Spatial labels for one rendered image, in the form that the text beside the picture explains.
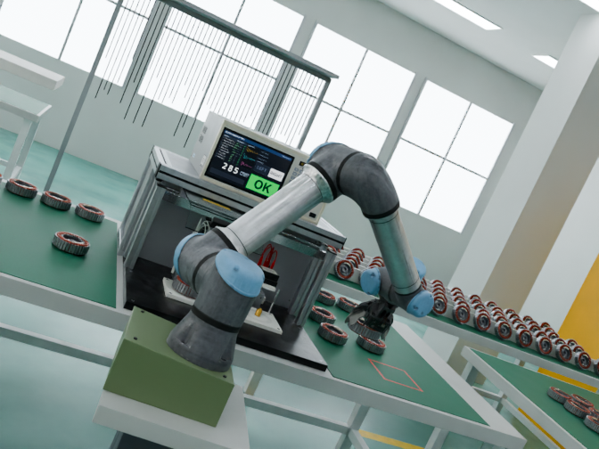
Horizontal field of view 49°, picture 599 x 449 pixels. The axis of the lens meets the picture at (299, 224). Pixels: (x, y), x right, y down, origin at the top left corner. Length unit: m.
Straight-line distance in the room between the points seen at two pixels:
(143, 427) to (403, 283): 0.75
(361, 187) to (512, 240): 4.36
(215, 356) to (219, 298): 0.12
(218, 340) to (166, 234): 0.94
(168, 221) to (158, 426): 1.05
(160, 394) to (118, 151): 7.14
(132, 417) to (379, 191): 0.73
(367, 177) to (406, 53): 7.62
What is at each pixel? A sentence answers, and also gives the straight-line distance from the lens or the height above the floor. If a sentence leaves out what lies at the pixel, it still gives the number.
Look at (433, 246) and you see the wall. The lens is 9.77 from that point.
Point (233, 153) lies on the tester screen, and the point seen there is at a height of 1.23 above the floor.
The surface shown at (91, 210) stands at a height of 0.78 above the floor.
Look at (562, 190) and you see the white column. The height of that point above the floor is 1.83.
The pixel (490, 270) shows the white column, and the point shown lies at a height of 0.97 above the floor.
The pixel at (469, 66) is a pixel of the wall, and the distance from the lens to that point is 9.56.
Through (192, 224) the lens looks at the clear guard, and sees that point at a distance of 1.90.
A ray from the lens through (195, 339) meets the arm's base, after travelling 1.42.
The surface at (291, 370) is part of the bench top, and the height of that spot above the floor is 0.74.
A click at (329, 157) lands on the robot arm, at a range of 1.63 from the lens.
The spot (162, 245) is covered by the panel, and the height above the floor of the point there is 0.84.
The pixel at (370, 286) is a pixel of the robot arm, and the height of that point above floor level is 1.07.
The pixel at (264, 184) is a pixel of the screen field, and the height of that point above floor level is 1.17.
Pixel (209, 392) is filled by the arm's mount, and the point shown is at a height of 0.82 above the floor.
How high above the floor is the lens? 1.38
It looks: 7 degrees down
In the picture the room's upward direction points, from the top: 24 degrees clockwise
